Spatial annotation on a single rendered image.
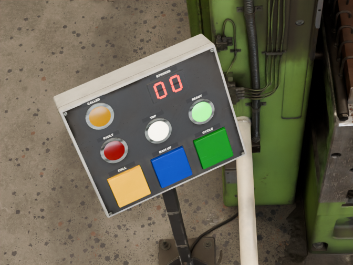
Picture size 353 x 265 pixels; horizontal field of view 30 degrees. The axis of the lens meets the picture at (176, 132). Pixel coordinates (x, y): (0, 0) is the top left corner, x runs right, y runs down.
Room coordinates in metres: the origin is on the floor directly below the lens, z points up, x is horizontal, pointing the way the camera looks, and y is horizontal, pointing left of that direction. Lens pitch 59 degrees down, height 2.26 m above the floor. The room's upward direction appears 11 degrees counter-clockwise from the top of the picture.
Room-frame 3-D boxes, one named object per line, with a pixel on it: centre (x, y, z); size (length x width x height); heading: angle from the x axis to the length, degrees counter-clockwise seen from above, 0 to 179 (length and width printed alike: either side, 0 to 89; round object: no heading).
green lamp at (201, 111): (0.73, -0.06, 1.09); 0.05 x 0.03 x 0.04; 80
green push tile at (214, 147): (0.69, -0.07, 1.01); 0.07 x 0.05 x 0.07; 105
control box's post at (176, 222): (0.79, 0.05, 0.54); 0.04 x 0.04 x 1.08; 80
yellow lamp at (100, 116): (0.72, 0.14, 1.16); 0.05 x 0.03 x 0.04; 80
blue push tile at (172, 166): (0.66, 0.02, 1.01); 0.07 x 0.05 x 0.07; 105
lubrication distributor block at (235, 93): (0.96, -0.16, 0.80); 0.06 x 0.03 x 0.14; 80
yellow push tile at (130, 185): (0.64, 0.12, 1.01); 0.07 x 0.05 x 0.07; 105
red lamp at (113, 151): (0.68, 0.13, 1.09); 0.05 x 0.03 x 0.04; 80
